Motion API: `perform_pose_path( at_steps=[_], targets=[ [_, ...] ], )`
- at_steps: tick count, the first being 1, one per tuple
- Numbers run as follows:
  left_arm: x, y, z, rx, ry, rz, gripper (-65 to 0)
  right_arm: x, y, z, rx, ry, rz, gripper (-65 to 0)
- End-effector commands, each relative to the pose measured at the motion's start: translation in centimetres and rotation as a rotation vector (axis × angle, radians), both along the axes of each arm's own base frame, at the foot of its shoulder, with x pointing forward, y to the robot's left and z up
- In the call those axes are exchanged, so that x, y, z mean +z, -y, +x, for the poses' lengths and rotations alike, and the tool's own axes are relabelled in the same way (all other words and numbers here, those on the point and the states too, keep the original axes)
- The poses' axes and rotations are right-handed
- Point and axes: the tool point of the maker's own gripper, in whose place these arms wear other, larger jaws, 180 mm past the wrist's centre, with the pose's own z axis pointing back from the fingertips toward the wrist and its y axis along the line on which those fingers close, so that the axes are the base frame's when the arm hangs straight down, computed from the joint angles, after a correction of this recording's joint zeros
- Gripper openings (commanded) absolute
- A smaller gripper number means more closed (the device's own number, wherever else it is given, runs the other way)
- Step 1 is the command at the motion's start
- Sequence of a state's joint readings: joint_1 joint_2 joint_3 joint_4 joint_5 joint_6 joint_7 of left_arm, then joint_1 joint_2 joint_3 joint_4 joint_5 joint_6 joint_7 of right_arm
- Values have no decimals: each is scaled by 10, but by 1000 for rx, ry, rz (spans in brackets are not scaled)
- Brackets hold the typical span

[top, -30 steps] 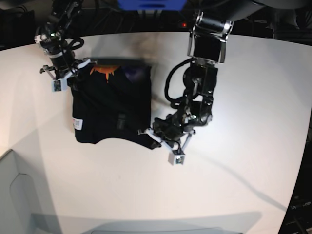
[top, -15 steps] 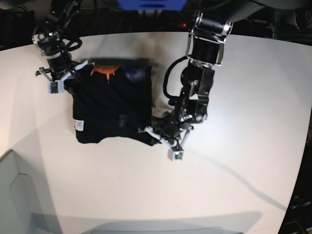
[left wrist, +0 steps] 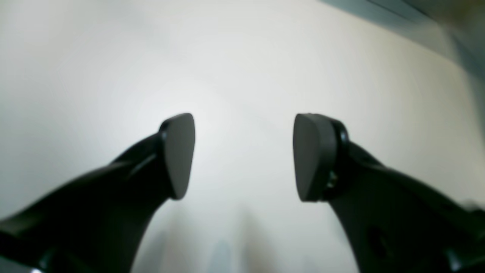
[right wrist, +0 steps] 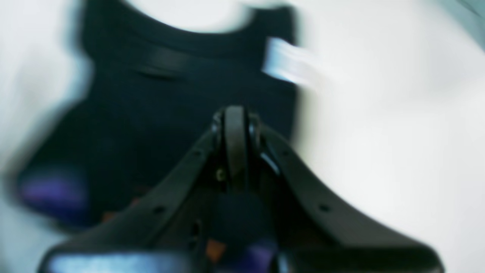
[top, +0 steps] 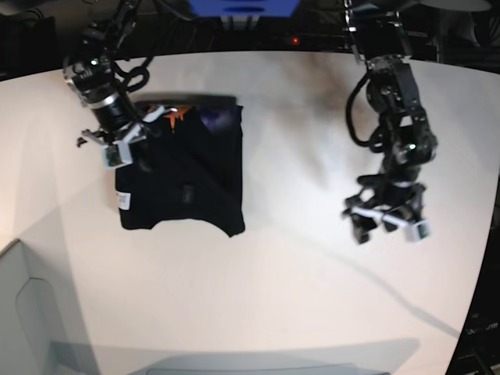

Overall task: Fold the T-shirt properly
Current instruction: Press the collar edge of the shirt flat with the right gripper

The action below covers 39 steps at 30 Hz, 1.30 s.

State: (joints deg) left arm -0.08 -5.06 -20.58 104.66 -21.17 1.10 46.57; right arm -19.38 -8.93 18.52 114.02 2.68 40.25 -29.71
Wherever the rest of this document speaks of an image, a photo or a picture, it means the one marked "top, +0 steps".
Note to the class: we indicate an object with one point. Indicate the black equipment at right edge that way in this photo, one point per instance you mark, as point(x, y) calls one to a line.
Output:
point(479, 342)

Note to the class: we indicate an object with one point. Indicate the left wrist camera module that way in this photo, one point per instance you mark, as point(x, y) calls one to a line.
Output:
point(417, 231)

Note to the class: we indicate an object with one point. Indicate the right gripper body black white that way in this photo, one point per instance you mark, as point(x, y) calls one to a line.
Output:
point(120, 122)

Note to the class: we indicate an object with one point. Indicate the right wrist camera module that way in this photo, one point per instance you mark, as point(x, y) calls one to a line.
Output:
point(116, 155)

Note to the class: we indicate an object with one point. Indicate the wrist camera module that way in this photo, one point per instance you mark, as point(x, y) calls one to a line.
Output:
point(116, 155)
point(417, 231)

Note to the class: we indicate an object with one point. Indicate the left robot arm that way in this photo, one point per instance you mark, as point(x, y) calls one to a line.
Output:
point(403, 135)

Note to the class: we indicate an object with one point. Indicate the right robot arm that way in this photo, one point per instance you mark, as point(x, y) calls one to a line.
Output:
point(92, 73)

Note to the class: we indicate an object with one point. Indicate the black T-shirt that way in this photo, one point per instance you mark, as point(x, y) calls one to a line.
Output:
point(191, 171)

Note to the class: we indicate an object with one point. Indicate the blue box at top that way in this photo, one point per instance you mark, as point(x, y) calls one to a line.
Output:
point(271, 8)

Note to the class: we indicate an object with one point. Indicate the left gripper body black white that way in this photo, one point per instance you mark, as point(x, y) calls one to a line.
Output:
point(390, 205)

